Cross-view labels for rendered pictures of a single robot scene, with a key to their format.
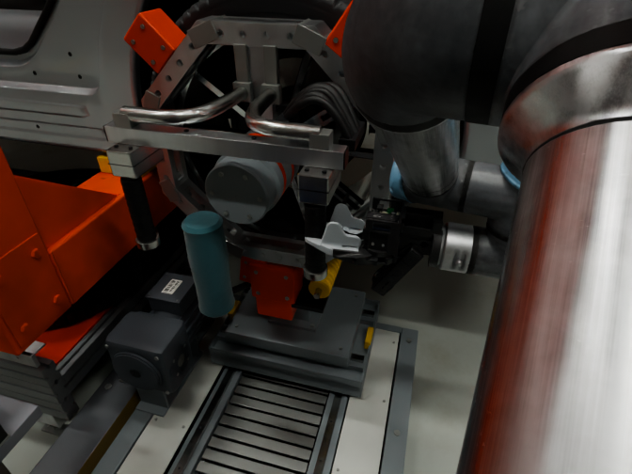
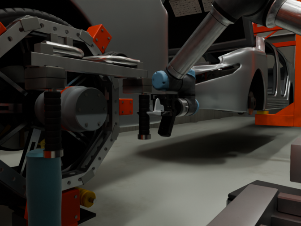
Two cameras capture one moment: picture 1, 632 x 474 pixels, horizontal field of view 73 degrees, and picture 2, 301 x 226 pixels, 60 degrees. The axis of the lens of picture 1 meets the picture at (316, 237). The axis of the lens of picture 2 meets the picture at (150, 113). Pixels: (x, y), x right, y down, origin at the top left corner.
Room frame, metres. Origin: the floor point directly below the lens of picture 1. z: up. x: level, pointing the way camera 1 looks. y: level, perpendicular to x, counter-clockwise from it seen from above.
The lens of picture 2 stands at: (0.27, 0.80, 0.87)
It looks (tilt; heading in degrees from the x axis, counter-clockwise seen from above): 3 degrees down; 291
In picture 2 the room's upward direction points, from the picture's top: straight up
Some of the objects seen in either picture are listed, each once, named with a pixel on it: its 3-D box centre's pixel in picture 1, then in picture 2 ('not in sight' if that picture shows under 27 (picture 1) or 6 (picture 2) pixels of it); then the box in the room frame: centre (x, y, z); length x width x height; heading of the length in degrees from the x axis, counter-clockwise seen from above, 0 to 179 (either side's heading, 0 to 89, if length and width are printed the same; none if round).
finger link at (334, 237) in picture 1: (332, 236); (156, 107); (0.56, -0.03, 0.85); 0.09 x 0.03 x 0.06; 83
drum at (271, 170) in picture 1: (256, 171); (70, 108); (0.79, 0.12, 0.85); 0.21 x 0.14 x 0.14; 165
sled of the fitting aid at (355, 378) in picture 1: (299, 330); not in sight; (1.03, 0.06, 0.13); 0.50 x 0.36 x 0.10; 75
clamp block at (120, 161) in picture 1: (136, 153); (44, 78); (0.71, 0.32, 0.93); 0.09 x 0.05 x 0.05; 165
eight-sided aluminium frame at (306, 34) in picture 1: (269, 157); (56, 108); (0.86, 0.10, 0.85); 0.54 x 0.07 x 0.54; 75
